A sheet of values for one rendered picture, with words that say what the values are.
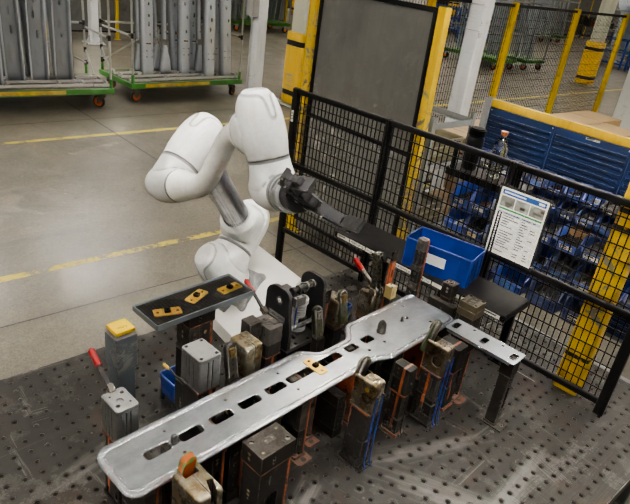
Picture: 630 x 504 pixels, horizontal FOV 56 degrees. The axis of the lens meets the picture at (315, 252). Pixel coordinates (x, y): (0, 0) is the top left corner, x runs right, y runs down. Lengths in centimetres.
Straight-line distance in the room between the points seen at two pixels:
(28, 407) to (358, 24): 324
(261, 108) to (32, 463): 129
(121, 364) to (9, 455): 49
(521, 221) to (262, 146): 140
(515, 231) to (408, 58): 187
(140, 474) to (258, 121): 89
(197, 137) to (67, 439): 105
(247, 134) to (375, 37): 297
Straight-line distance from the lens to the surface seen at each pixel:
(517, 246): 256
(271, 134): 139
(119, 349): 180
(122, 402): 171
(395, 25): 419
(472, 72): 628
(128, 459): 164
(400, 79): 415
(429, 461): 217
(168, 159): 190
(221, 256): 234
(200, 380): 179
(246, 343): 188
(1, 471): 209
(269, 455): 161
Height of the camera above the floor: 217
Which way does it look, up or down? 26 degrees down
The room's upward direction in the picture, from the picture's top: 8 degrees clockwise
